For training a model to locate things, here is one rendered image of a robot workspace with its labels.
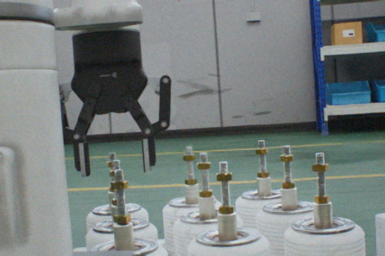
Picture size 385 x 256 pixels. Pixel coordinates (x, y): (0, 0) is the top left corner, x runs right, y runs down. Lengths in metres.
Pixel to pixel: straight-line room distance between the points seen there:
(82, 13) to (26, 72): 0.22
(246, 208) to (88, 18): 0.44
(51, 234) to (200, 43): 5.58
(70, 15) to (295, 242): 0.35
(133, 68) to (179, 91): 5.31
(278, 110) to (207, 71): 0.84
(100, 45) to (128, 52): 0.03
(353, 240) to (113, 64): 0.33
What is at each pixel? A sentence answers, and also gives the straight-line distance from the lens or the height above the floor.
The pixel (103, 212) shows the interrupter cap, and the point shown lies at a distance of 0.86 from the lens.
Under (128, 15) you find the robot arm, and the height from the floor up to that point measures 0.50.
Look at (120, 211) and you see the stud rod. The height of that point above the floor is 0.30.
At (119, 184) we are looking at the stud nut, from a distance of 0.62.
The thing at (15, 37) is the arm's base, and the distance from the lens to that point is 0.35.
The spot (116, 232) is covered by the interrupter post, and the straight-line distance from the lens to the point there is 0.63.
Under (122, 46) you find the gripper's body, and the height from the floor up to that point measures 0.47.
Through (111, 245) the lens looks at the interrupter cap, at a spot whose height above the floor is 0.25.
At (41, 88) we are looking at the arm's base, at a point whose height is 0.43.
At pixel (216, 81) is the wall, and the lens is 5.87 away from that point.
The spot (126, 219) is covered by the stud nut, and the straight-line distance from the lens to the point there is 0.63.
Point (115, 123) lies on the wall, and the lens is 6.08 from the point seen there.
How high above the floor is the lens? 0.42
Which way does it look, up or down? 3 degrees down
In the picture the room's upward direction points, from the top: 4 degrees counter-clockwise
